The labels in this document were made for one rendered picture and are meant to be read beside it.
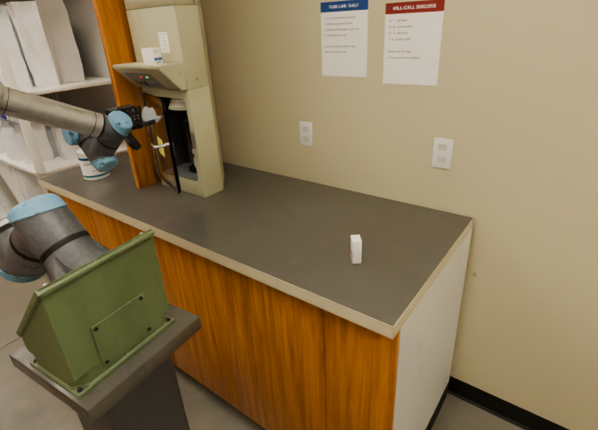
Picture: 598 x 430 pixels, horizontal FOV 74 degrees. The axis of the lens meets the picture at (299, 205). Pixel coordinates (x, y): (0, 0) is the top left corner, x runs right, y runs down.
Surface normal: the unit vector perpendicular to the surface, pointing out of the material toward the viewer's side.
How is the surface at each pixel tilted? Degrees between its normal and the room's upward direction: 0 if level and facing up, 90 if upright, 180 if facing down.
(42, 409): 0
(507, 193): 90
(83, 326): 90
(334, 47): 90
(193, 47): 90
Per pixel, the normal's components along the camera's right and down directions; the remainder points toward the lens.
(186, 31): 0.80, 0.22
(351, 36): -0.60, 0.36
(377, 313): -0.05, -0.90
